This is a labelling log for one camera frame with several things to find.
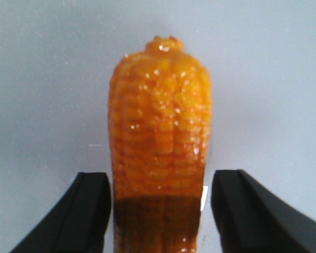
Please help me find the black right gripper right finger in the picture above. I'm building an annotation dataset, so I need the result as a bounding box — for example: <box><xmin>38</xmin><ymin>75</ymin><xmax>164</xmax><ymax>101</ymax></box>
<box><xmin>211</xmin><ymin>170</ymin><xmax>316</xmax><ymax>252</ymax></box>

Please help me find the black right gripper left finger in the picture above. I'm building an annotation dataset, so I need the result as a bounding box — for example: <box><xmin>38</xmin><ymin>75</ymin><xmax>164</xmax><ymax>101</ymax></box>
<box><xmin>12</xmin><ymin>172</ymin><xmax>111</xmax><ymax>253</ymax></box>

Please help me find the orange plastic corn cob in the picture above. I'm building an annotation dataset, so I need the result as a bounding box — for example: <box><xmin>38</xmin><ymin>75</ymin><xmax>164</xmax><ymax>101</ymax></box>
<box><xmin>108</xmin><ymin>36</ymin><xmax>212</xmax><ymax>252</ymax></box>

